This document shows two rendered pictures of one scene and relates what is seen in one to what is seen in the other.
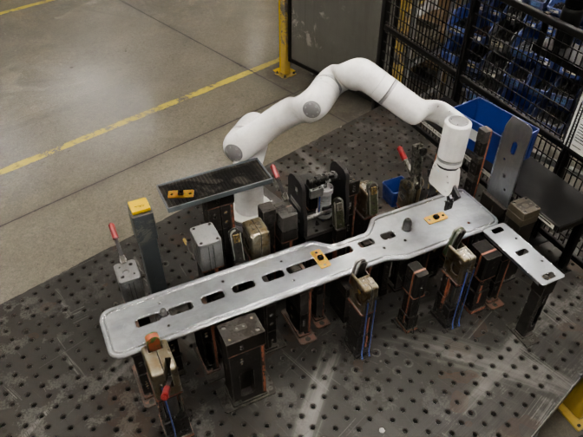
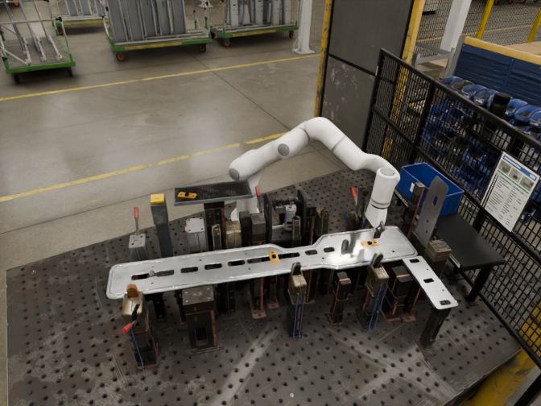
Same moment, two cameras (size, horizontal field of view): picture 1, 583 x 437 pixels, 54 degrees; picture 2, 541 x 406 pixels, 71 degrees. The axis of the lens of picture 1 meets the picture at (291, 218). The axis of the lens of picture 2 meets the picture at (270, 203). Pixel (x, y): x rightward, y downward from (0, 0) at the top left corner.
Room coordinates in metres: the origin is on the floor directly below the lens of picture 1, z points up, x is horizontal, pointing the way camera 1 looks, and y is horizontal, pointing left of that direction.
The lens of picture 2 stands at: (0.10, -0.33, 2.22)
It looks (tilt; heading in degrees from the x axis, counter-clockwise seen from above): 37 degrees down; 12
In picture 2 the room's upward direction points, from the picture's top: 2 degrees clockwise
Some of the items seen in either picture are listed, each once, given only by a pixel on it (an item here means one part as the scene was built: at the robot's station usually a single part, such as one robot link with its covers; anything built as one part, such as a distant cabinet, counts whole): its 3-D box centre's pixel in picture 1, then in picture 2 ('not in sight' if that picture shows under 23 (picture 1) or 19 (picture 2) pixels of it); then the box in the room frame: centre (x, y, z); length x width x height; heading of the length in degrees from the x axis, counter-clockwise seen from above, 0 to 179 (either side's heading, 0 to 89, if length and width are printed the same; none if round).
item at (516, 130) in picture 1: (507, 162); (430, 210); (1.62, -0.76, 1.17); 0.12 x 0.01 x 0.34; 26
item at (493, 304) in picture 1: (497, 271); (411, 292); (1.41, -0.74, 0.84); 0.11 x 0.06 x 0.29; 26
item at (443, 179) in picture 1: (445, 174); (377, 211); (1.52, -0.51, 1.19); 0.10 x 0.07 x 0.11; 26
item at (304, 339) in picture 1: (298, 298); (256, 283); (1.28, -0.02, 0.84); 0.17 x 0.06 x 0.29; 26
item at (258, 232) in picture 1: (258, 266); (233, 255); (1.39, 0.12, 0.89); 0.13 x 0.11 x 0.38; 26
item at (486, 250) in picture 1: (477, 277); (394, 294); (1.38, -0.66, 0.84); 0.11 x 0.10 x 0.28; 26
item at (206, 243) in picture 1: (211, 277); (199, 257); (1.32, 0.27, 0.90); 0.13 x 0.10 x 0.41; 26
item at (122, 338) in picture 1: (316, 263); (270, 259); (1.30, -0.08, 1.00); 1.38 x 0.22 x 0.02; 116
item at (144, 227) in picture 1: (151, 257); (163, 236); (1.40, 0.49, 0.92); 0.08 x 0.08 x 0.44; 26
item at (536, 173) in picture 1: (494, 154); (428, 205); (1.89, -0.82, 1.02); 0.90 x 0.22 x 0.03; 26
